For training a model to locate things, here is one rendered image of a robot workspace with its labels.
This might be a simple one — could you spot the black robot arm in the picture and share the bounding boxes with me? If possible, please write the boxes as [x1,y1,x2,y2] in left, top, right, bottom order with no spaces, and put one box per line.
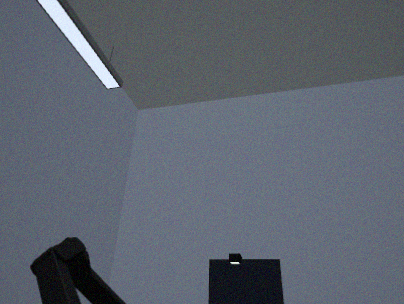
[30,237,126,304]

